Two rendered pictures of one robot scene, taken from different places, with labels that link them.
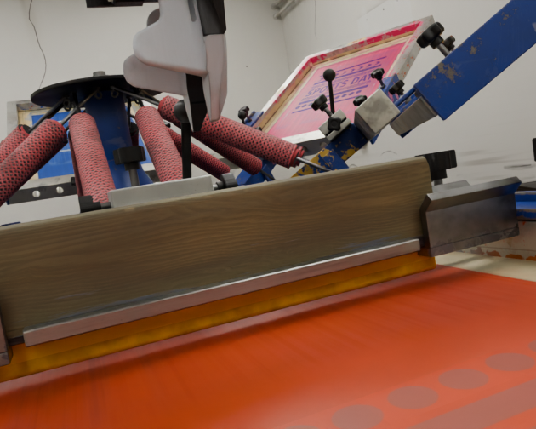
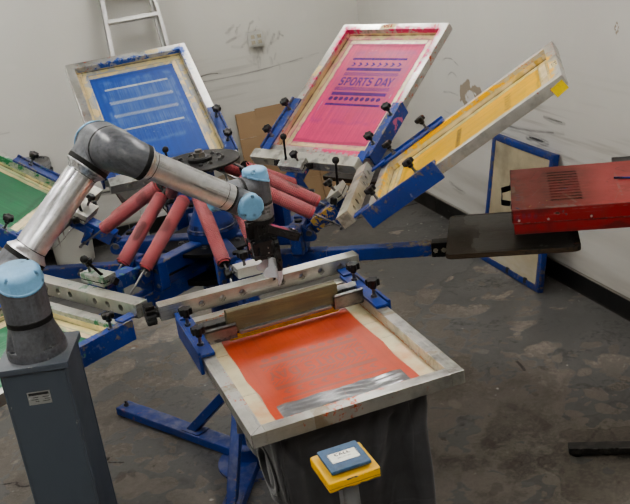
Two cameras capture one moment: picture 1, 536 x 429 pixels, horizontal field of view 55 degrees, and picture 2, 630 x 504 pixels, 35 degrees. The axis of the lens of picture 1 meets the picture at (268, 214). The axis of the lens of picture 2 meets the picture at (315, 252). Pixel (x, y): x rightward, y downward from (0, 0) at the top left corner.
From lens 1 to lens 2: 2.65 m
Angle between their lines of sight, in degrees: 17
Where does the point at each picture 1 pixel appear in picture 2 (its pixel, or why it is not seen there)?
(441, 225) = (338, 302)
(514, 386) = (327, 345)
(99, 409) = (259, 346)
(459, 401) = (318, 347)
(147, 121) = not seen: hidden behind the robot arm
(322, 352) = (301, 337)
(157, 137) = not seen: hidden behind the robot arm
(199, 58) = (276, 274)
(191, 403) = (276, 346)
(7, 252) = (236, 315)
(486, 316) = (336, 330)
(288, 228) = (296, 305)
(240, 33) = not seen: outside the picture
